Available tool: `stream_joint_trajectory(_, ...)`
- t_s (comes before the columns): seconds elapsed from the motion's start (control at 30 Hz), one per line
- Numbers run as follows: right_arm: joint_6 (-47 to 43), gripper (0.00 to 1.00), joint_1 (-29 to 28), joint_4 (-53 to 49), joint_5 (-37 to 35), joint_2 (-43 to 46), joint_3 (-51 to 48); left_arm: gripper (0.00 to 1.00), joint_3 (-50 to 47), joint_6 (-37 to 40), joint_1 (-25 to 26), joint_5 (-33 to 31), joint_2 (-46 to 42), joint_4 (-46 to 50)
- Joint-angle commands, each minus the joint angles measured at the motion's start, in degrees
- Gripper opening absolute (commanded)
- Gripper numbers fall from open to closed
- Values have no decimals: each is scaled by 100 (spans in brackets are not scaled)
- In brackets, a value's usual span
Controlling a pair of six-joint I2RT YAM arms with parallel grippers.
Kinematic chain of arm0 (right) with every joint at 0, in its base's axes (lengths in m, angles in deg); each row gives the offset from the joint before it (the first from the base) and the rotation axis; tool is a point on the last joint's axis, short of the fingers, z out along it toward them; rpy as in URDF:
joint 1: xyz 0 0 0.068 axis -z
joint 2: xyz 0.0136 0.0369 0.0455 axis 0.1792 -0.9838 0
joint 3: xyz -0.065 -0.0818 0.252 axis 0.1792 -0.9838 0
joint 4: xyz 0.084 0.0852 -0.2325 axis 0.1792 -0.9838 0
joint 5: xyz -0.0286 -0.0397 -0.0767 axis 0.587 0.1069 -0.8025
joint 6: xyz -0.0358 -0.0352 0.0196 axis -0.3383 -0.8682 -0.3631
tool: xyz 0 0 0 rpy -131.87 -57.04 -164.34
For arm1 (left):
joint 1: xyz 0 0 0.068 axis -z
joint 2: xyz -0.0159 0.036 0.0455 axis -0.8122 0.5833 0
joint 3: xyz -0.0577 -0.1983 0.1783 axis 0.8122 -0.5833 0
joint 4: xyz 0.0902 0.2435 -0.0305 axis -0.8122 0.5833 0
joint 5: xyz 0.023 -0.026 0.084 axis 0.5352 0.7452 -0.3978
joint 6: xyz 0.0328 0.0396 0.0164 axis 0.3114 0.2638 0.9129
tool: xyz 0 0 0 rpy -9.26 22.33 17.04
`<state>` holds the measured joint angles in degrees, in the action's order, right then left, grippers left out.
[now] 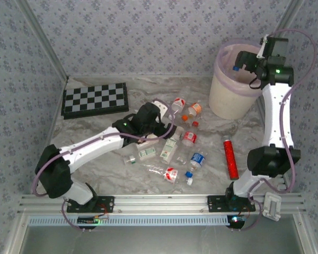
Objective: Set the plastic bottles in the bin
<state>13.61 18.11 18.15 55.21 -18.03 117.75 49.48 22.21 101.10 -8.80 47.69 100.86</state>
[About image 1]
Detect left circuit board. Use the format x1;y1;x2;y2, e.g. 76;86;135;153
76;215;101;226

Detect beige bin with pink liner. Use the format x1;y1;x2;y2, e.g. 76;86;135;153
208;38;264;120

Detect aluminium mounting rail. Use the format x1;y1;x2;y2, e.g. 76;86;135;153
17;194;307;215

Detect white plastic holder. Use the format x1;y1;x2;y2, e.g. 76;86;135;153
262;192;282;222

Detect grey slotted cable duct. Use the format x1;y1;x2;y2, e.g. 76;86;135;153
29;214;230;227

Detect red label red-capped bottle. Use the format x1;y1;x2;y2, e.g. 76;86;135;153
181;120;200;148

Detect black grey chessboard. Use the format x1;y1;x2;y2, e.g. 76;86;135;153
60;82;130;120

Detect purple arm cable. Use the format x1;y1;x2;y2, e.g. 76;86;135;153
232;28;317;232
31;99;175;232

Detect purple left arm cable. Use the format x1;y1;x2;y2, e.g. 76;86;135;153
31;99;175;232

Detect black right gripper cable loop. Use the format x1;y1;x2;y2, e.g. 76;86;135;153
249;76;263;89

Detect blue label blue-capped bottle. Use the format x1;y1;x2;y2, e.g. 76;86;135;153
184;150;208;178

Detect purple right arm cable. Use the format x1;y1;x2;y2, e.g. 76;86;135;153
232;28;317;232

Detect green-capped small clear bottle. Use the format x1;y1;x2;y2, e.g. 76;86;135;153
122;155;137;166

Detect right circuit board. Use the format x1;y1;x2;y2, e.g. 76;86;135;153
226;214;246;229

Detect red glitter tube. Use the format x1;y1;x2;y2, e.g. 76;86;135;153
222;134;240;180

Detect circuit board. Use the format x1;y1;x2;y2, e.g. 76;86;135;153
76;215;101;226
226;214;246;229

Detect aluminium frame post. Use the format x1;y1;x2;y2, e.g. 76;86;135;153
15;0;70;81
270;0;307;40

